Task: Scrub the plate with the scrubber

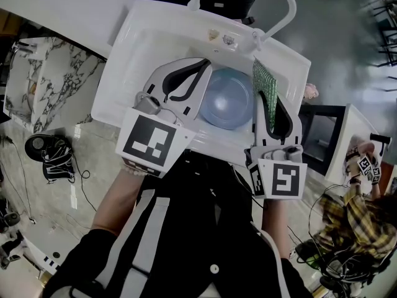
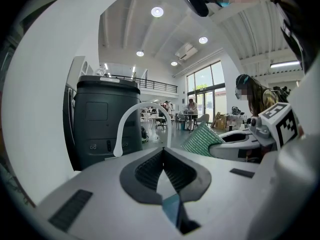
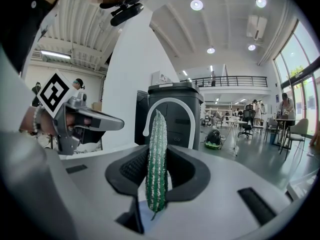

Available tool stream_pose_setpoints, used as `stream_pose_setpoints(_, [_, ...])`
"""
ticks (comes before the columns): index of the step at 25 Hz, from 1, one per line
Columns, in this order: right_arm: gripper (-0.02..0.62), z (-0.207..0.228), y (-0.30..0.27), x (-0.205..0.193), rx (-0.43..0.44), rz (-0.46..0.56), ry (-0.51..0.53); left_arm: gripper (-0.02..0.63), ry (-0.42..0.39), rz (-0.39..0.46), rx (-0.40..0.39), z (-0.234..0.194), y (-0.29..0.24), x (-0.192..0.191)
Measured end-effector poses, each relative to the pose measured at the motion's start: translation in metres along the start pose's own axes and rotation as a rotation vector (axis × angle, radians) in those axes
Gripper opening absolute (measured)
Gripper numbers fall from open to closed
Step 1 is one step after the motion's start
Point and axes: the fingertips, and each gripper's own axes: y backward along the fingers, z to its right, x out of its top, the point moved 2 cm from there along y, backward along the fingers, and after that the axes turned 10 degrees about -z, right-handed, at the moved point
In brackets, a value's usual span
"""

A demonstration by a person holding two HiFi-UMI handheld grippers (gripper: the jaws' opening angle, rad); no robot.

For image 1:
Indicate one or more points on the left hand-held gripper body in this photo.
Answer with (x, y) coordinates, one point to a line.
(149, 141)

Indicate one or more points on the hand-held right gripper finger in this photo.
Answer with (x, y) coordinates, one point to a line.
(296, 129)
(261, 123)

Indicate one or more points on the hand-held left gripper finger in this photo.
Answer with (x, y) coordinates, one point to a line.
(158, 76)
(198, 92)

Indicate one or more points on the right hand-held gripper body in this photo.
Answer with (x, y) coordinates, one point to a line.
(285, 178)

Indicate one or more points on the blue plate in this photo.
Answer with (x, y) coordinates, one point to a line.
(226, 104)

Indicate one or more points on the green scrubber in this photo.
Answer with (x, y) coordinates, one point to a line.
(263, 79)

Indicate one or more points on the person's right forearm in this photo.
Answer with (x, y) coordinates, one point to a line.
(274, 225)

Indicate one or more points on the person's left forearm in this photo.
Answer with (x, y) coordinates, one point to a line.
(114, 203)

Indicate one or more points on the white plastic sink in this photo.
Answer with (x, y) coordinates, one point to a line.
(130, 82)

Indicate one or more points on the pink soft object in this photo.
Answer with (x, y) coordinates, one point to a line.
(310, 92)

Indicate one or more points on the small white table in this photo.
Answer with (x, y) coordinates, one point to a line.
(344, 141)

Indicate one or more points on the yellow shield sticker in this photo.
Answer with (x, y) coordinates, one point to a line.
(213, 34)

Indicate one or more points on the grey badge sticker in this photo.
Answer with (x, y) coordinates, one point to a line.
(229, 39)

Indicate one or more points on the black jacket with white stripes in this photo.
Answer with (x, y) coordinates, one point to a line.
(192, 228)

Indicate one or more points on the marble pattern cabinet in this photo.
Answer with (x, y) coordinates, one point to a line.
(52, 82)

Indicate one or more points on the white counter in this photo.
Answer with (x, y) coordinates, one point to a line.
(62, 8)

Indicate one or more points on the white curved faucet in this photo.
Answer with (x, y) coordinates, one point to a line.
(291, 8)

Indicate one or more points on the row of dark chairs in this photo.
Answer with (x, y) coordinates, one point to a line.
(384, 26)

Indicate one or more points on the black frame stand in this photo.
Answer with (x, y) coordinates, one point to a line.
(322, 126)

